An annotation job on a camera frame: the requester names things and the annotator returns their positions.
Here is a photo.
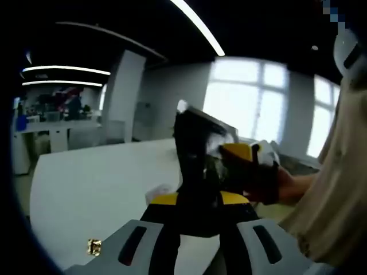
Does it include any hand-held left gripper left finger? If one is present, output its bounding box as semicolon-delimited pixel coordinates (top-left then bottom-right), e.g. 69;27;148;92
64;192;182;275

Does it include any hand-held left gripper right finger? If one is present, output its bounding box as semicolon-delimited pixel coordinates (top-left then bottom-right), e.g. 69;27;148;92
218;191;318;275

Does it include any white skincare sachet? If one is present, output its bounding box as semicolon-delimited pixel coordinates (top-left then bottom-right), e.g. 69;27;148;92
145;184;173;206

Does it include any green blue skincare mask sachet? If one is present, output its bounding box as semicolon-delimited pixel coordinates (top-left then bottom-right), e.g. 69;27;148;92
174;99;239;238

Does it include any blue storage crate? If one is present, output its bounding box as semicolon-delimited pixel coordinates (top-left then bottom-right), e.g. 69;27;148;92
16;114;28;131

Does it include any person's right hand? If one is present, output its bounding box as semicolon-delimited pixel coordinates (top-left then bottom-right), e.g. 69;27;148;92
275;167;318;206

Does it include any white worn device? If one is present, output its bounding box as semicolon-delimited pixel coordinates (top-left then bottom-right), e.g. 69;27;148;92
333;27;367;84

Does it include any long ceiling light strip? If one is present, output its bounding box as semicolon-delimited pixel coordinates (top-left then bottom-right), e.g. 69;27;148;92
22;65;111;76
22;80;104;88

